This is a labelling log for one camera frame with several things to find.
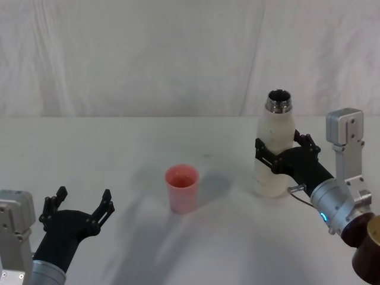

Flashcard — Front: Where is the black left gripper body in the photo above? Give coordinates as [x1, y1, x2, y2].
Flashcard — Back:
[32, 209, 96, 273]

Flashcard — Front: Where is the white table cloth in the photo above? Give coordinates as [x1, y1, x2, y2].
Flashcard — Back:
[0, 115, 380, 285]

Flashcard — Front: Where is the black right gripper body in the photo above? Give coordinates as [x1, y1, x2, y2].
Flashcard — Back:
[273, 147, 336, 197]

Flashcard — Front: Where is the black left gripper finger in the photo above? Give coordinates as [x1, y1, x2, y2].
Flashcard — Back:
[85, 188, 116, 235]
[39, 186, 68, 224]

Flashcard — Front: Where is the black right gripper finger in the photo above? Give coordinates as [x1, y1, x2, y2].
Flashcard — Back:
[254, 138, 283, 175]
[293, 129, 322, 156]

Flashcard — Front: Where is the thin dark cable silver plug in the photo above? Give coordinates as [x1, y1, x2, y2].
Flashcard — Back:
[287, 183, 313, 206]

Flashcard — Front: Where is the pink plastic cup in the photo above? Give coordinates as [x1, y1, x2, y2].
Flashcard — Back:
[164, 163, 200, 215]

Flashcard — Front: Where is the white curtain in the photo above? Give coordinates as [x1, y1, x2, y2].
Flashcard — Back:
[0, 0, 380, 118]

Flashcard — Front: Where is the cream vacuum bottle steel neck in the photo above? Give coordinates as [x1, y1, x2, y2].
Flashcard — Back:
[251, 88, 295, 199]

